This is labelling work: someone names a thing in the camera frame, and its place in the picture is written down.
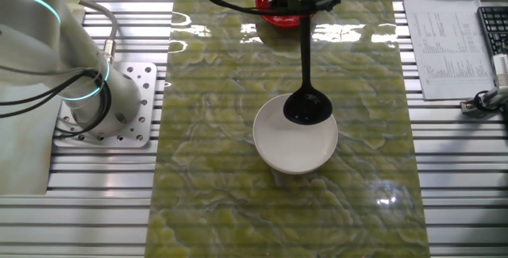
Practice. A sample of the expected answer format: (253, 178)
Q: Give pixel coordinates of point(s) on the black ladle with red accents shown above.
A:
(307, 107)

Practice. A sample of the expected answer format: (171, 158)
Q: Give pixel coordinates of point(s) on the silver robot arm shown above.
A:
(35, 51)

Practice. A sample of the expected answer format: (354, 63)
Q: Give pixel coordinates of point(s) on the red bowl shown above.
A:
(282, 20)

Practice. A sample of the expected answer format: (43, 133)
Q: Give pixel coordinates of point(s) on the white bowl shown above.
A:
(293, 151)

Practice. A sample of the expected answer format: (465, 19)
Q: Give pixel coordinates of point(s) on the printed table paper sheet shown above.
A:
(448, 59)

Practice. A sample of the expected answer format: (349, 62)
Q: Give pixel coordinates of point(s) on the black keyboard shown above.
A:
(496, 28)

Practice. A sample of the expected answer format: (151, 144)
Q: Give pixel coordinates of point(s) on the green marble pattern mat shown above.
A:
(222, 210)

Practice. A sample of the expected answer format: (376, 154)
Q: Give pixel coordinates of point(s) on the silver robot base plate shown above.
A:
(145, 91)

